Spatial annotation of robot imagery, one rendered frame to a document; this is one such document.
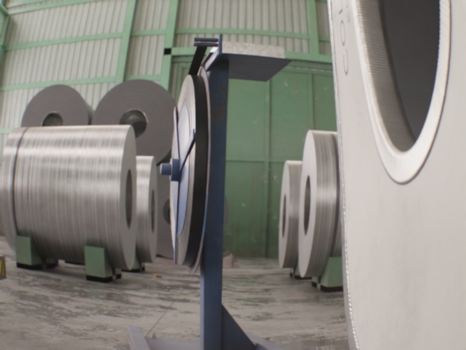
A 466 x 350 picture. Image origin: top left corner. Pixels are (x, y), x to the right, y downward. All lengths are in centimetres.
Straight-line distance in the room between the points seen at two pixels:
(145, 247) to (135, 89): 462
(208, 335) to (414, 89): 149
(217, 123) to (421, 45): 135
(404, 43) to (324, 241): 456
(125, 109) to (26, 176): 649
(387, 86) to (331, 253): 468
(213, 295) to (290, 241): 556
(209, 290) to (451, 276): 179
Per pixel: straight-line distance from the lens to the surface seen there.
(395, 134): 93
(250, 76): 262
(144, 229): 783
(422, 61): 109
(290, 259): 804
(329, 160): 563
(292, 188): 787
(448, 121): 61
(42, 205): 567
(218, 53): 217
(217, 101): 235
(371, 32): 108
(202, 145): 206
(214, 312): 233
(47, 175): 567
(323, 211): 551
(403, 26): 111
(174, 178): 232
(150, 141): 1189
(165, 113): 1194
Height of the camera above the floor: 42
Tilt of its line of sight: 6 degrees up
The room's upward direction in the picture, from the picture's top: 2 degrees clockwise
